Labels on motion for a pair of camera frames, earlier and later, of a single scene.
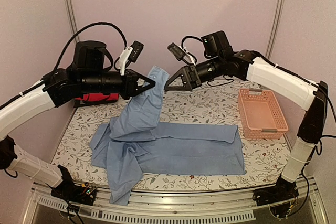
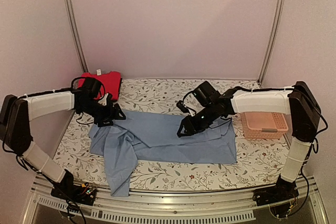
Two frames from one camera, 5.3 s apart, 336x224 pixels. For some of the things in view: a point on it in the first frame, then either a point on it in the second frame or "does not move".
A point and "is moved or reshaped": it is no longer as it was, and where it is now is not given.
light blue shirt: [133, 142] is moved or reshaped
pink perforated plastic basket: [261, 116] does not move
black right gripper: [189, 77] → [191, 126]
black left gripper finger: [127, 95] → [105, 121]
